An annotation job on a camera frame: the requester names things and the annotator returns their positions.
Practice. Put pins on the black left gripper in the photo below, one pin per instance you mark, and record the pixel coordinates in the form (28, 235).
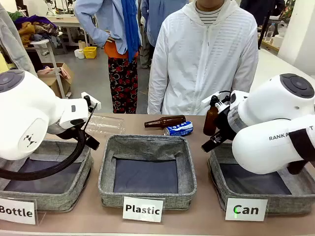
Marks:
(66, 134)

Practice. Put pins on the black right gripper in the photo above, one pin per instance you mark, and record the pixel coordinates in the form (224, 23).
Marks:
(225, 125)

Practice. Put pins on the blue crushed drink can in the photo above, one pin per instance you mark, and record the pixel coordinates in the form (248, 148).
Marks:
(179, 128)

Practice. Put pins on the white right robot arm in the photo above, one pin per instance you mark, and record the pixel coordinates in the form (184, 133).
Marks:
(261, 98)

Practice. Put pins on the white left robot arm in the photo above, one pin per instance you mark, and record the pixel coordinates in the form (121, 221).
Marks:
(22, 108)

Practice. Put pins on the grey fabric basket Plastic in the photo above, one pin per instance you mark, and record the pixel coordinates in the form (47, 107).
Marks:
(147, 147)

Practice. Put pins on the grey fabric basket Bottle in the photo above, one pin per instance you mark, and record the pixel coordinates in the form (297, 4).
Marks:
(59, 199)

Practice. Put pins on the white Can label sign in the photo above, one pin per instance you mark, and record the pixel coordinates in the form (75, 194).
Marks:
(246, 209)

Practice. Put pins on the grey fabric basket Can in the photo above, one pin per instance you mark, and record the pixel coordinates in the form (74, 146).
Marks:
(283, 201)

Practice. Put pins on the clear plastic packaging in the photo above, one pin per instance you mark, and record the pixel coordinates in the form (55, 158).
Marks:
(105, 125)

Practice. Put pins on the brown stubby glass bottle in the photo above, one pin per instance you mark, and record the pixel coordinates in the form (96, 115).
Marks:
(209, 120)

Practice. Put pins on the brown long-neck glass bottle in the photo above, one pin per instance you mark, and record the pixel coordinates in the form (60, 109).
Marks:
(167, 121)

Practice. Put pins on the person in floral trousers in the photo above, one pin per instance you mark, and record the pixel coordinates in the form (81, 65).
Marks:
(123, 81)

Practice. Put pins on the brown cardboard box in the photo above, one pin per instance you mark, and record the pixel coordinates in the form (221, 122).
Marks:
(62, 78)

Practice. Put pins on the white metal stand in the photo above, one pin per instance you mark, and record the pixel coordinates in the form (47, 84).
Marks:
(59, 76)

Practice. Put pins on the person in white jacket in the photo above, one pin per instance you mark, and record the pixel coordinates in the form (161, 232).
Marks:
(204, 61)

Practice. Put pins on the white Plastic label sign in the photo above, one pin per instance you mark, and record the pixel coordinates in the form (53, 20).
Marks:
(142, 209)

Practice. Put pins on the white paper roll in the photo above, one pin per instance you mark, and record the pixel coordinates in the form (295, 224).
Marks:
(79, 53)

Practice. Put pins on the yellow plastic crate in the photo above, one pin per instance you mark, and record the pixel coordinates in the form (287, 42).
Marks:
(90, 52)

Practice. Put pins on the white Bottle label sign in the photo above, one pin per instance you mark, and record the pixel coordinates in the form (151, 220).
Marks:
(17, 211)

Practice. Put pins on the white background table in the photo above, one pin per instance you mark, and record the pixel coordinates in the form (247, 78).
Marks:
(69, 22)

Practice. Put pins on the clear water bottle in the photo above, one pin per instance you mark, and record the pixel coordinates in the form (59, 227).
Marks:
(270, 33)

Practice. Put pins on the grey hanging garment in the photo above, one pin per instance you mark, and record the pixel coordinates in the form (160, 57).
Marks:
(12, 44)

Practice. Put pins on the pile of coloured clothes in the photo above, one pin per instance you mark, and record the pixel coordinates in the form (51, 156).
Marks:
(37, 28)

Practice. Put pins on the person in grey-blue jacket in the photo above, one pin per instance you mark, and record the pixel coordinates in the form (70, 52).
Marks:
(157, 19)

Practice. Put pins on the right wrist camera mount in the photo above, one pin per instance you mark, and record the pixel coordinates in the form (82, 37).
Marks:
(216, 103)

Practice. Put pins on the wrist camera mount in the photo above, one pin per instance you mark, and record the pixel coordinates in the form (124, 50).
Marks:
(92, 100)
(216, 103)

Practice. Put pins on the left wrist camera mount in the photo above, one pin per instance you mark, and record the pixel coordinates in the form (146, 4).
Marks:
(92, 100)

